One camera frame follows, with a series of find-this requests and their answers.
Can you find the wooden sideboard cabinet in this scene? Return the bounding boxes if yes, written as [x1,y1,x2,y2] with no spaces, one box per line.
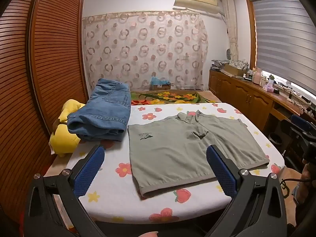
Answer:
[209,68,316,134]

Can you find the wooden louvered wardrobe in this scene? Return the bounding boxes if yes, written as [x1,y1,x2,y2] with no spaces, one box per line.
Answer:
[0,0,89,228]

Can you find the dark trash bin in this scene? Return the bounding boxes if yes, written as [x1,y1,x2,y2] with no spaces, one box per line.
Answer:
[269,132,284,146]

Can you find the yellow plush toy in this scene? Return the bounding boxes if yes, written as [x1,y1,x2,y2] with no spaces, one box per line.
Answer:
[49,99,86,157]

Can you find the tied beige curtain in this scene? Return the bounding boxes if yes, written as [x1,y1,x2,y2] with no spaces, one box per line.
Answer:
[221,0,240,63]

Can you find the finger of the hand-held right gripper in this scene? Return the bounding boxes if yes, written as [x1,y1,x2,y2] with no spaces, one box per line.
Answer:
[281,115,312,144]

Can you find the grey-green pants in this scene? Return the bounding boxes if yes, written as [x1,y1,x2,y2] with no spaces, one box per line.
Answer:
[128,111,270,198]

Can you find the open cardboard box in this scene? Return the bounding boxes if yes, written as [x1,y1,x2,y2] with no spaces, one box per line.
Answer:
[223,60,250,77]

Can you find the person's right hand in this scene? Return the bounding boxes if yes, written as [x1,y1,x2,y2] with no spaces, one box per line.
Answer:
[301,164,316,188]

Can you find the black cable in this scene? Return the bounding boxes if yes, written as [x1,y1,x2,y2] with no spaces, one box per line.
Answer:
[280,178,305,199]

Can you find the folded blue jeans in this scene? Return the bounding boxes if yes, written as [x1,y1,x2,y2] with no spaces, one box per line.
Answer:
[67,78,131,142]

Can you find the brown floral blanket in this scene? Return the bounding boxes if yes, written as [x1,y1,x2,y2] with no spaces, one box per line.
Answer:
[130,90,223,106]

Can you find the grey striped window blind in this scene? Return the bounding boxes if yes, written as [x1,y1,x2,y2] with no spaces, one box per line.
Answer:
[249,0,316,97]

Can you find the circle print sheer curtain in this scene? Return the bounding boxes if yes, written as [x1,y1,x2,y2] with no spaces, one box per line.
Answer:
[82,10,209,92]

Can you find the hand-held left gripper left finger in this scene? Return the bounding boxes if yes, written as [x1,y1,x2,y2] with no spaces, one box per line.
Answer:
[23,144,106,237]

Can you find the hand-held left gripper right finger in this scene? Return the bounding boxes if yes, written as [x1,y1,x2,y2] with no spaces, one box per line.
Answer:
[206,144,288,237]

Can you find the pile of papers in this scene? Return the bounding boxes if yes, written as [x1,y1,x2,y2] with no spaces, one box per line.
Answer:
[211,59,226,71]

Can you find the pink jug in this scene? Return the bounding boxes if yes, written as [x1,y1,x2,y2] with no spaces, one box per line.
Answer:
[252,68,262,84]

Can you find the white flower print mat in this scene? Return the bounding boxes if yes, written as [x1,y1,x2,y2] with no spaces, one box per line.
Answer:
[44,102,285,225]

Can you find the small cardboard box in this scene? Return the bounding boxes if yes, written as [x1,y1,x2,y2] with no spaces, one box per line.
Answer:
[149,83,171,91]

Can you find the wooden window frame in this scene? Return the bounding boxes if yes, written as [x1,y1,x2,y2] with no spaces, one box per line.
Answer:
[245,0,258,70]

